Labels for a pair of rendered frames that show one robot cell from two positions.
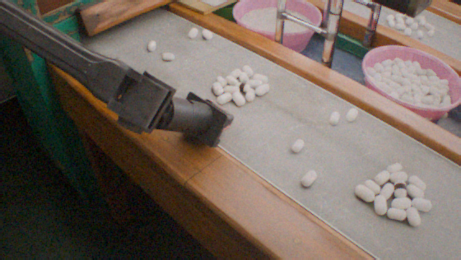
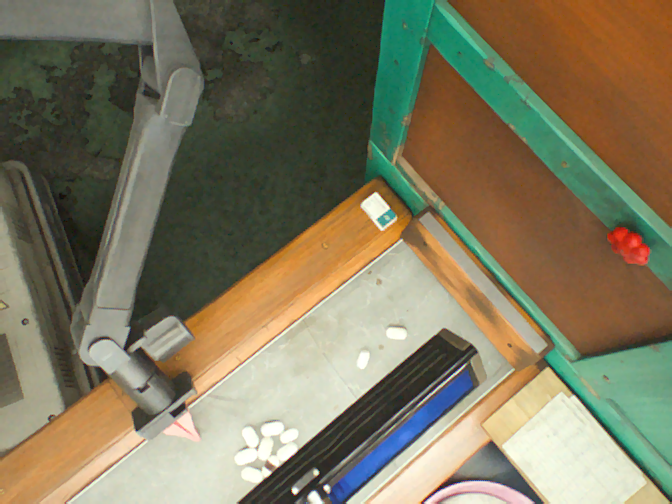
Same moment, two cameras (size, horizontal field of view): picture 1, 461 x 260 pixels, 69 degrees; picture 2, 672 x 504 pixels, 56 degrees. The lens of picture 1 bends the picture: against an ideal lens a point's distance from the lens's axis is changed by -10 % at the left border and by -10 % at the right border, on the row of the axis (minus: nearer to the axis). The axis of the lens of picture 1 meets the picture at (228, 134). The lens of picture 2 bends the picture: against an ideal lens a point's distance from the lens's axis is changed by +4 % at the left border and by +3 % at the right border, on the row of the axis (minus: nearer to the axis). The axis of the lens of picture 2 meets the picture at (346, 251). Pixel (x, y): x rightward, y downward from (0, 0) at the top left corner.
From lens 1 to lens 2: 0.96 m
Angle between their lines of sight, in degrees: 48
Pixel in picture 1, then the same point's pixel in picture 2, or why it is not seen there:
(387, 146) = not seen: outside the picture
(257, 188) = (79, 458)
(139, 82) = (81, 335)
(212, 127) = (143, 414)
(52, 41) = (105, 238)
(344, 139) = not seen: outside the picture
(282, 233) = (15, 477)
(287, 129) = not seen: outside the picture
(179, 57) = (368, 376)
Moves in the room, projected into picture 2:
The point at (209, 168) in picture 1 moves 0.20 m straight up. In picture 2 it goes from (121, 407) to (68, 405)
